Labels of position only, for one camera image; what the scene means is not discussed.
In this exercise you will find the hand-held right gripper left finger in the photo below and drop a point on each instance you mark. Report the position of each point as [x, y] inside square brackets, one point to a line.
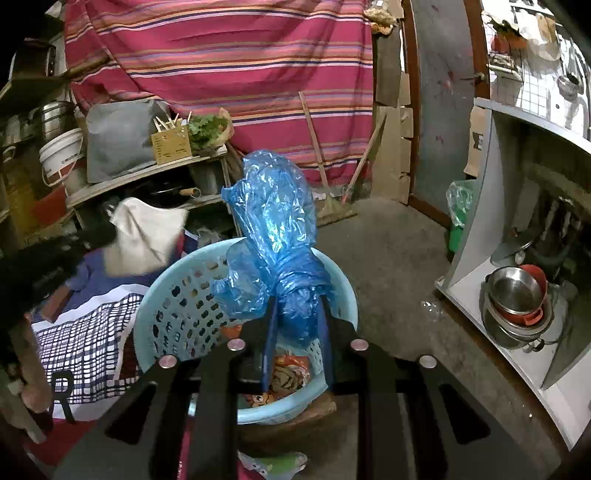
[217, 415]

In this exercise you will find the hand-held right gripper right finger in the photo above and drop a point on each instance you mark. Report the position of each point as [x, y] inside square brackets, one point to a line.
[392, 415]

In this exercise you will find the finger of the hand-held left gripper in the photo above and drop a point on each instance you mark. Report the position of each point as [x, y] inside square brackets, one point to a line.
[78, 247]

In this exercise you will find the red snack wrapper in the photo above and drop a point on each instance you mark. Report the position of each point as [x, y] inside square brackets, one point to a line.
[286, 374]

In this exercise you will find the light blue plastic basket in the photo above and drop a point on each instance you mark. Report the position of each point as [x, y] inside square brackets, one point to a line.
[157, 300]

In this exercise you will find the blue plastic bag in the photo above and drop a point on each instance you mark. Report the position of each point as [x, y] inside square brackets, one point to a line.
[277, 217]

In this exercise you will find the person's left forearm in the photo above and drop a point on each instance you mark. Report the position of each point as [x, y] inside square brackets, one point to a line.
[32, 369]

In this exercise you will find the red plastic basin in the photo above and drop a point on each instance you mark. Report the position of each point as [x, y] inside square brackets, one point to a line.
[48, 205]

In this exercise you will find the green snack packet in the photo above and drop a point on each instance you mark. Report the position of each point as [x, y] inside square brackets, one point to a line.
[277, 461]

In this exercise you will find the white plastic bucket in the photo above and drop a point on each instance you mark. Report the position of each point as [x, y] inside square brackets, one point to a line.
[62, 157]

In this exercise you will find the low wooden side table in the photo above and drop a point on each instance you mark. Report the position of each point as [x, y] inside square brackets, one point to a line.
[138, 177]

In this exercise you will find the black letter sticker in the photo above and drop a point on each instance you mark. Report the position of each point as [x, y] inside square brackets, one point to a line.
[62, 387]

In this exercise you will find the grey fabric bag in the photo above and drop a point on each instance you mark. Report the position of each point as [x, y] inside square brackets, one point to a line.
[120, 138]

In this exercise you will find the steel cooking pot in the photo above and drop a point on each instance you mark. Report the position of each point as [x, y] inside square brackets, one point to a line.
[53, 117]

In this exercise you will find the wooden utensil box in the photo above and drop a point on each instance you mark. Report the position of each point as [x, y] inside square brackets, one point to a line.
[171, 145]

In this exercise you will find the stack of steel bowls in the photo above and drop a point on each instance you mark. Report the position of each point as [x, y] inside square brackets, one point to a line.
[515, 300]

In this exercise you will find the bunch of green herbs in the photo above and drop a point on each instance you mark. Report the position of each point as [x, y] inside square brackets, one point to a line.
[207, 129]

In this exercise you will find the white kitchen cabinet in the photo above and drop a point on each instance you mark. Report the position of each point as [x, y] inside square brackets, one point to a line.
[471, 240]

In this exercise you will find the green plastic bag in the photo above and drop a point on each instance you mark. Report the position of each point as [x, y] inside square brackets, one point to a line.
[459, 207]

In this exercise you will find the striped red hanging cloth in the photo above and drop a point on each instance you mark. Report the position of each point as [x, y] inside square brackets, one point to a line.
[207, 60]

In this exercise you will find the straw broom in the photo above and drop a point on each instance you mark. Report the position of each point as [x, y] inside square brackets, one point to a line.
[323, 184]

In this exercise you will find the cardboard box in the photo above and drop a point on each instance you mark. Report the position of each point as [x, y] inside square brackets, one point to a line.
[475, 143]

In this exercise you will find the brown framed door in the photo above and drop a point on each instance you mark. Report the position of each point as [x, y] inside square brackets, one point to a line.
[438, 115]

